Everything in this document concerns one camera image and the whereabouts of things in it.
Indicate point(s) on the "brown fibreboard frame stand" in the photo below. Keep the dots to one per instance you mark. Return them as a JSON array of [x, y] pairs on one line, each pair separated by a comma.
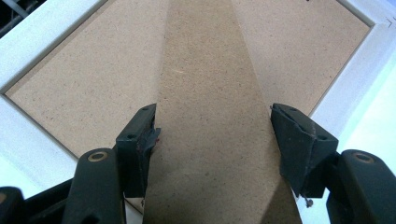
[[208, 109]]

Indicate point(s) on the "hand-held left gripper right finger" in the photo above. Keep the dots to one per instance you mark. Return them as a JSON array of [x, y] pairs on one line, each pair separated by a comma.
[[299, 149]]

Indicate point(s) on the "grey metal stand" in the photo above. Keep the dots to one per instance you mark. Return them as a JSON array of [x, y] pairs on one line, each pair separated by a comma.
[[15, 7]]

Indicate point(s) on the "wooden picture frame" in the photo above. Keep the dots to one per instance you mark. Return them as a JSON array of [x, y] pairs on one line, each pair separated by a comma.
[[77, 87]]

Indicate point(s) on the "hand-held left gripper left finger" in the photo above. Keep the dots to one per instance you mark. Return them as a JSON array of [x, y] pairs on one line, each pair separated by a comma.
[[134, 161]]

